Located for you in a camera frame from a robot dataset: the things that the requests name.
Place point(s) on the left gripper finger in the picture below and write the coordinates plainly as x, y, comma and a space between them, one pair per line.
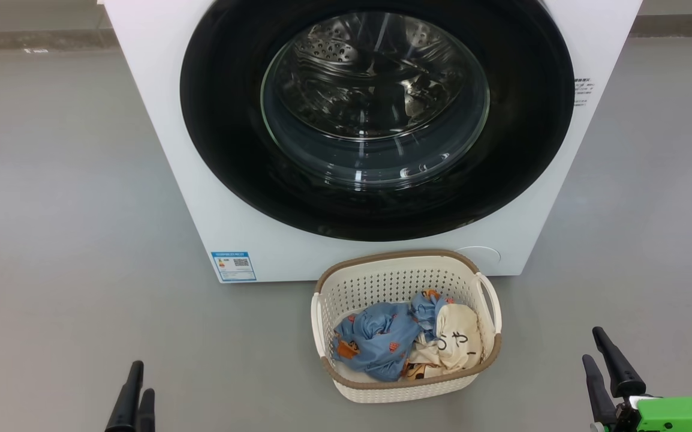
147, 414
127, 408

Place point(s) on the cream perforated laundry basket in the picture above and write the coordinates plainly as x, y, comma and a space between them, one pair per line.
382, 282

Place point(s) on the white front-load washing machine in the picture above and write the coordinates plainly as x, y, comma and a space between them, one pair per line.
160, 150

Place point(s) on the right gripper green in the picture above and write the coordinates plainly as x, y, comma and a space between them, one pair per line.
676, 417

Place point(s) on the cream printed garment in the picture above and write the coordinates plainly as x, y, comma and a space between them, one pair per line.
457, 342

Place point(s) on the stainless steel washer drum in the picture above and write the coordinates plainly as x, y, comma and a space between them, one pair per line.
358, 72

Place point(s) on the blue energy label sticker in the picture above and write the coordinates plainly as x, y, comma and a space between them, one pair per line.
233, 267

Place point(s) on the round white filter cover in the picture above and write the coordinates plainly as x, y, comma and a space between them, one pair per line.
479, 255

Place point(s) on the blue patterned garment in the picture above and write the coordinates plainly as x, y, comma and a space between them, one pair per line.
376, 342

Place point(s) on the washing machine door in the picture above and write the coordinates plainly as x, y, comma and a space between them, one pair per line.
226, 120

